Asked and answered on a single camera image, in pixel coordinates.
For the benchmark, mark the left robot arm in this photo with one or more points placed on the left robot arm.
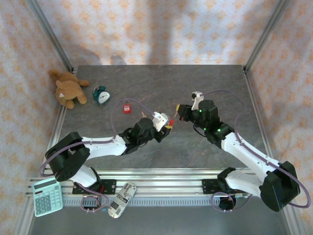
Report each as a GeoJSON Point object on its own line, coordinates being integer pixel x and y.
{"type": "Point", "coordinates": [105, 148]}

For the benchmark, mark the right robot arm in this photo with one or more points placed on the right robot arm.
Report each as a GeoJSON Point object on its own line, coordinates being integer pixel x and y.
{"type": "Point", "coordinates": [249, 151]}

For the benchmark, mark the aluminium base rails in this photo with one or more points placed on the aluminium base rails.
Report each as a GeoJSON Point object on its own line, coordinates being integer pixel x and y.
{"type": "Point", "coordinates": [159, 181]}

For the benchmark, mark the green alarm clock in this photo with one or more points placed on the green alarm clock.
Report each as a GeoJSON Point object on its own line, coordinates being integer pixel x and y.
{"type": "Point", "coordinates": [102, 97]}

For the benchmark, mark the white remote control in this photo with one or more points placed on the white remote control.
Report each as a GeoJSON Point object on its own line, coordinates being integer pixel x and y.
{"type": "Point", "coordinates": [122, 199]}

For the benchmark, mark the small green circuit board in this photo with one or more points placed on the small green circuit board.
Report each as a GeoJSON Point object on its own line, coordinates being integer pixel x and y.
{"type": "Point", "coordinates": [242, 195]}

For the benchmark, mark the brown teddy bear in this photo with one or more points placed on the brown teddy bear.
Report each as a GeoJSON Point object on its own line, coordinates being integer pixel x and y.
{"type": "Point", "coordinates": [68, 90]}

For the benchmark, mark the mint green calculator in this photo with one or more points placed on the mint green calculator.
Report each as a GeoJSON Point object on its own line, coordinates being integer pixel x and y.
{"type": "Point", "coordinates": [46, 198]}

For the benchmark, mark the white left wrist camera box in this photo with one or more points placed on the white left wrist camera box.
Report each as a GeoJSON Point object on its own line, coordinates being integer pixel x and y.
{"type": "Point", "coordinates": [160, 121]}

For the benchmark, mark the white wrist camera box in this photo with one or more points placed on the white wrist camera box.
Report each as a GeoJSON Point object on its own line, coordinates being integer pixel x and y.
{"type": "Point", "coordinates": [196, 101]}
{"type": "Point", "coordinates": [160, 121]}

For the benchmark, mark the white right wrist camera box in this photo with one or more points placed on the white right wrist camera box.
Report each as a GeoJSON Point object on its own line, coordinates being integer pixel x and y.
{"type": "Point", "coordinates": [196, 101]}

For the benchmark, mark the aluminium side rail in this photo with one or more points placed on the aluminium side rail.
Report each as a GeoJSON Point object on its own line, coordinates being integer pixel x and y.
{"type": "Point", "coordinates": [57, 122]}
{"type": "Point", "coordinates": [250, 85]}

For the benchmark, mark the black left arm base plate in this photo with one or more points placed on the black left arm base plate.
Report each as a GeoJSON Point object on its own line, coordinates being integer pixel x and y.
{"type": "Point", "coordinates": [110, 187]}

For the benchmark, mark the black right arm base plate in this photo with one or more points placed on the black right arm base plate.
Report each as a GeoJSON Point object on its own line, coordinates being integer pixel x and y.
{"type": "Point", "coordinates": [207, 187]}

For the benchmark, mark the aluminium frame post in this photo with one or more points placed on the aluminium frame post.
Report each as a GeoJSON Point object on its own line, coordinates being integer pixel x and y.
{"type": "Point", "coordinates": [49, 31]}
{"type": "Point", "coordinates": [267, 31]}

